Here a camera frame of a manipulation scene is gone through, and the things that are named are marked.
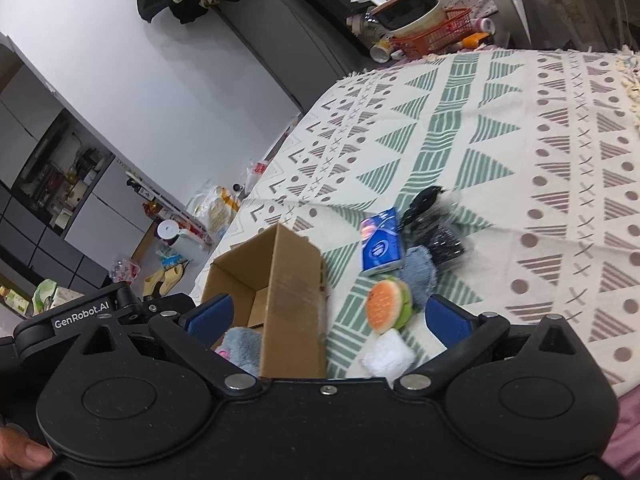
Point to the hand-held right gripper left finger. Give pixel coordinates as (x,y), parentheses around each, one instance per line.
(210,317)

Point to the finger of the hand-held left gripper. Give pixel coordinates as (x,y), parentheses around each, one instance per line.
(172,304)

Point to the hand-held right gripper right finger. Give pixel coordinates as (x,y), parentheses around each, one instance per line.
(450,322)

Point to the grey fluffy plush toy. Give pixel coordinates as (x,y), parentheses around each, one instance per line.
(242,347)

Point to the blue denim patch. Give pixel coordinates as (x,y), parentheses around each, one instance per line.
(419,272)

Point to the burger-shaped soft toy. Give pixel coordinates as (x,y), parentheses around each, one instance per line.
(387,305)

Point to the white fluffy pad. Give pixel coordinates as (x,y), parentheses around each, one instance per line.
(390,355)

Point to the brown cardboard box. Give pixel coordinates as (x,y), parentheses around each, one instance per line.
(292,305)

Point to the blue tissue pack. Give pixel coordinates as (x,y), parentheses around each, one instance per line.
(382,245)

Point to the person's left hand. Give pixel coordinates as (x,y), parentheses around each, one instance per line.
(22,452)

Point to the blue packet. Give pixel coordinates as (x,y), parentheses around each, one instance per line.
(172,258)

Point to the red and white packet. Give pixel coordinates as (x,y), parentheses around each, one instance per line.
(124,270)

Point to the white thermos jug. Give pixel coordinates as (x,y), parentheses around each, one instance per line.
(170,232)

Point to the brown bottle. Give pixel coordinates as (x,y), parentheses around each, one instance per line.
(151,207)

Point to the yellow and white sack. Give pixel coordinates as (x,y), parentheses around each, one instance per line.
(215,212)

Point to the kitchen cabinet with shelf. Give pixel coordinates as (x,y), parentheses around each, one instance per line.
(55,175)

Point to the red and white plastic bag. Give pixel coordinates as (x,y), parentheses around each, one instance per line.
(257,172)

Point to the green triangle patterned blanket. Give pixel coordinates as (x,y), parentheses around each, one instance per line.
(475,135)

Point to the grey door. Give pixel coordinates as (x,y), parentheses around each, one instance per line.
(280,45)

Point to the orange bottle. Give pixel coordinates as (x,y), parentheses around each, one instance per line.
(477,40)

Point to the red plastic basket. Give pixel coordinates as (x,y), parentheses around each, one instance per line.
(440,35)

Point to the pink and white tube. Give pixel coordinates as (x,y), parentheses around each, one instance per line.
(482,25)

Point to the beige and black bowl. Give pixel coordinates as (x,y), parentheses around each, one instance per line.
(410,12)

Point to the white desk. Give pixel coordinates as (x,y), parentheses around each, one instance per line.
(515,5)

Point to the white wall rack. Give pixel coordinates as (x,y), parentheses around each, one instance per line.
(165,200)

